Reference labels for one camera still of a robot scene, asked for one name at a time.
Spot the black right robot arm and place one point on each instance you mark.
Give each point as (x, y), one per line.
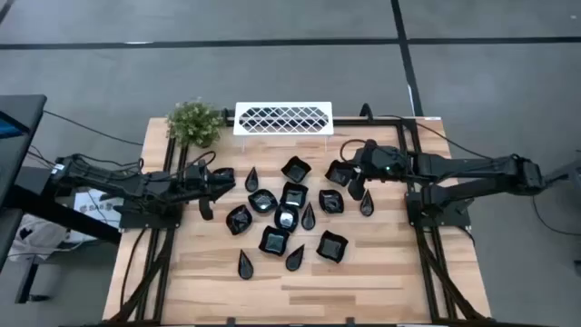
(476, 167)

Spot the black oval mini plate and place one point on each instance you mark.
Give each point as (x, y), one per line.
(262, 201)
(286, 219)
(331, 202)
(239, 220)

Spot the white printed cardboard box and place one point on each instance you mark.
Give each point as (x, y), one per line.
(91, 206)

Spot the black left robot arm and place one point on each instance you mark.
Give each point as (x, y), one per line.
(113, 179)

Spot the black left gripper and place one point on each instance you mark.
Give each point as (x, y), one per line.
(190, 188)

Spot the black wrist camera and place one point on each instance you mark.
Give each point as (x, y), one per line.
(370, 149)
(202, 171)

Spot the black round plastic bowl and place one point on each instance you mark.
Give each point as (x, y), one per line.
(294, 196)

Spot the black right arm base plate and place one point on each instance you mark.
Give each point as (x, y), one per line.
(458, 218)

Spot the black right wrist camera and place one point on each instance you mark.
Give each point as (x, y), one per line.
(370, 149)

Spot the white plastic bag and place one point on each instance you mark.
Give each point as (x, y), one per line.
(38, 238)

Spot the green potted plant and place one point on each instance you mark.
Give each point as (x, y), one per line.
(195, 122)

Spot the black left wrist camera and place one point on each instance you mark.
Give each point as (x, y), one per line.
(202, 171)

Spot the black frame bracket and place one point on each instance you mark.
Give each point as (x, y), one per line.
(349, 321)
(230, 321)
(367, 111)
(225, 114)

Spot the black teardrop mini plate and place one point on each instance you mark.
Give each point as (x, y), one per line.
(245, 269)
(251, 182)
(294, 261)
(367, 206)
(308, 220)

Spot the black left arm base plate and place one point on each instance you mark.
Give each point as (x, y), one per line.
(136, 222)

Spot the grey tripod stand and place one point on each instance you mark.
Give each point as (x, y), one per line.
(565, 175)

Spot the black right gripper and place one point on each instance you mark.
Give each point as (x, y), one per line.
(383, 164)

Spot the black desk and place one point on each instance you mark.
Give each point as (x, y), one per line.
(27, 113)

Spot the lit display screen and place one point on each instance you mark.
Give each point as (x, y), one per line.
(8, 129)

